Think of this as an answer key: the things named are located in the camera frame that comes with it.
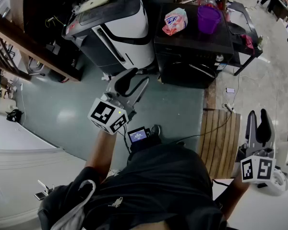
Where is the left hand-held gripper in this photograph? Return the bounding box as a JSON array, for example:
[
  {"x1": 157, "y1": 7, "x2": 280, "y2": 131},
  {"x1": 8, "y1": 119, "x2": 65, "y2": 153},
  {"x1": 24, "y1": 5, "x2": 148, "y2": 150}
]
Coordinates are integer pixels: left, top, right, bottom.
[{"x1": 87, "y1": 68, "x2": 149, "y2": 135}]

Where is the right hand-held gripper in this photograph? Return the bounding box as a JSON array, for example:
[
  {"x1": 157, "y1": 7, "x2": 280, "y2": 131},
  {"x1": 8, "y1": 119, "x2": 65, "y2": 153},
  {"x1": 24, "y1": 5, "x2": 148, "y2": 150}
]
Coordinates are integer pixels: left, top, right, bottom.
[{"x1": 235, "y1": 108, "x2": 277, "y2": 184}]

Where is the person's left forearm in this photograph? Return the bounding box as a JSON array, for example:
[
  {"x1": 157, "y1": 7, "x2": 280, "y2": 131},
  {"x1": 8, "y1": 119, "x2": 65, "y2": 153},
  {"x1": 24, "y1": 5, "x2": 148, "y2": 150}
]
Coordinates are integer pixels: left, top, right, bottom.
[{"x1": 85, "y1": 128, "x2": 117, "y2": 180}]

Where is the person's right forearm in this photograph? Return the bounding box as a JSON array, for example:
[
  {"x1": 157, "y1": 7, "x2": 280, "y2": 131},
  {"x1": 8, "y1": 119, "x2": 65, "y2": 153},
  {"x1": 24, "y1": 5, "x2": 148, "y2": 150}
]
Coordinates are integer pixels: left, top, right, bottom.
[{"x1": 220, "y1": 176, "x2": 251, "y2": 220}]

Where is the pink detergent bag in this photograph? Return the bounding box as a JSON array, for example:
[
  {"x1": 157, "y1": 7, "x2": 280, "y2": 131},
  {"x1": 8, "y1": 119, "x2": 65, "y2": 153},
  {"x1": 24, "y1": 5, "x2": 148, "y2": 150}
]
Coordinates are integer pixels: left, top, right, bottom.
[{"x1": 162, "y1": 7, "x2": 189, "y2": 36}]

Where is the wooden slatted mat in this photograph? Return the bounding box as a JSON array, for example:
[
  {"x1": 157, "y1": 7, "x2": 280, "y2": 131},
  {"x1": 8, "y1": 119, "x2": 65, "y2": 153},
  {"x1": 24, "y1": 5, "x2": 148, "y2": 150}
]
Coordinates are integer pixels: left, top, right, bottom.
[{"x1": 198, "y1": 109, "x2": 241, "y2": 179}]

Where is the small black screen device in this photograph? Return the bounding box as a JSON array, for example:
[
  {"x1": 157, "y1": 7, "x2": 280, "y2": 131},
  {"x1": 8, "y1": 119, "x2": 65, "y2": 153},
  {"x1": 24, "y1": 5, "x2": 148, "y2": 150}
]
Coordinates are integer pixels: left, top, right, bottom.
[{"x1": 127, "y1": 126, "x2": 151, "y2": 145}]

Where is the person's left shoe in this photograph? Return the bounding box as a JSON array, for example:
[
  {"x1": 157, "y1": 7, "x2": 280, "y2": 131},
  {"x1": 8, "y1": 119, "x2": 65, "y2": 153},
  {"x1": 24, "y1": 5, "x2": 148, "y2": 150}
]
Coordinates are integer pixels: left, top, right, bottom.
[{"x1": 150, "y1": 125, "x2": 161, "y2": 138}]

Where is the white and black appliance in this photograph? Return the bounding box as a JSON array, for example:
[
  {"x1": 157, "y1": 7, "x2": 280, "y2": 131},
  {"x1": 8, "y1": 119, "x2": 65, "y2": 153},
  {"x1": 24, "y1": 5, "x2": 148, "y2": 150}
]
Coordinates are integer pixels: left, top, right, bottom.
[{"x1": 61, "y1": 0, "x2": 156, "y2": 76}]

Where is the black washing machine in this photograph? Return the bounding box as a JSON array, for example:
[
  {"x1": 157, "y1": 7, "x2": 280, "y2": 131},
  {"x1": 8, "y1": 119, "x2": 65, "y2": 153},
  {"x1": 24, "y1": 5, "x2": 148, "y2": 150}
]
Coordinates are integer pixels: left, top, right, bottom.
[{"x1": 154, "y1": 2, "x2": 235, "y2": 90}]

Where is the red cloth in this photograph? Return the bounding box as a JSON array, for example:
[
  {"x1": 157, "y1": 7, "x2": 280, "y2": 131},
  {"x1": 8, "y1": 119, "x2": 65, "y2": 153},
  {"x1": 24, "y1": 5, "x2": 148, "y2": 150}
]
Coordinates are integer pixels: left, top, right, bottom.
[{"x1": 240, "y1": 34, "x2": 255, "y2": 49}]

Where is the person's body in black clothing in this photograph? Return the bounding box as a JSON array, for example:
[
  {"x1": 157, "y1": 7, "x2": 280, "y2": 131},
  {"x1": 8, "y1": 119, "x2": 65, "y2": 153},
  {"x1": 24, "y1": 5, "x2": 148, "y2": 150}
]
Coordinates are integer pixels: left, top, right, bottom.
[{"x1": 37, "y1": 142, "x2": 228, "y2": 230}]

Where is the purple plastic bucket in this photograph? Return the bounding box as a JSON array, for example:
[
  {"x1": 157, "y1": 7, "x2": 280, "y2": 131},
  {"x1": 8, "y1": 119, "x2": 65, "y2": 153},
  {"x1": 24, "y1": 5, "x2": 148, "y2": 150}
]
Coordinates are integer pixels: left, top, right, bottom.
[{"x1": 197, "y1": 5, "x2": 223, "y2": 35}]

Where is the brown wooden shelf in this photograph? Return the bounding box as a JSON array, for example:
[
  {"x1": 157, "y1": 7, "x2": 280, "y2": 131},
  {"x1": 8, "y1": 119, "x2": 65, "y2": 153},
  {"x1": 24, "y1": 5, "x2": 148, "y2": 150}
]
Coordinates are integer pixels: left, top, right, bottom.
[{"x1": 0, "y1": 0, "x2": 84, "y2": 82}]

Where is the black side table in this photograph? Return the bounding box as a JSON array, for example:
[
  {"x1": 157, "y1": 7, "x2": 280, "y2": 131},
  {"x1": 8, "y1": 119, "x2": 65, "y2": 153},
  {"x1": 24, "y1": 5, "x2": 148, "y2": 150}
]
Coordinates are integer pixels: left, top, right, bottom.
[{"x1": 227, "y1": 1, "x2": 264, "y2": 76}]

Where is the black bag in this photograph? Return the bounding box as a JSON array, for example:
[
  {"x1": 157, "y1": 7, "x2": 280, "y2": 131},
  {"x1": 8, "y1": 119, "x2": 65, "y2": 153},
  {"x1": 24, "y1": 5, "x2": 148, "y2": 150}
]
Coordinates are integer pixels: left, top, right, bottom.
[{"x1": 6, "y1": 109, "x2": 24, "y2": 122}]

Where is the white door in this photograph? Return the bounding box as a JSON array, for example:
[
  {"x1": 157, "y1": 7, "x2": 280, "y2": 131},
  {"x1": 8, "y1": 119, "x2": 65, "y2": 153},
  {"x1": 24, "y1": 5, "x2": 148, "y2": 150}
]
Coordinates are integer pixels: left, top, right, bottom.
[{"x1": 0, "y1": 147, "x2": 87, "y2": 230}]

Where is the metal door handle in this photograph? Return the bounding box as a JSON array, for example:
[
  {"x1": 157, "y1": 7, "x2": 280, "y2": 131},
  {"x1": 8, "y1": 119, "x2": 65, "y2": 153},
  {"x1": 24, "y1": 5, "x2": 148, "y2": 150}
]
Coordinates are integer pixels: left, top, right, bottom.
[{"x1": 34, "y1": 180, "x2": 55, "y2": 201}]

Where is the grey shoulder strap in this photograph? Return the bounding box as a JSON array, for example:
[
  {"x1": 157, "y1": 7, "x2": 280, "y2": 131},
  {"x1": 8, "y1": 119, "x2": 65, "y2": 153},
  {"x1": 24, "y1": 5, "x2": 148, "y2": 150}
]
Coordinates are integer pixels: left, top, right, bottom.
[{"x1": 38, "y1": 179, "x2": 96, "y2": 230}]

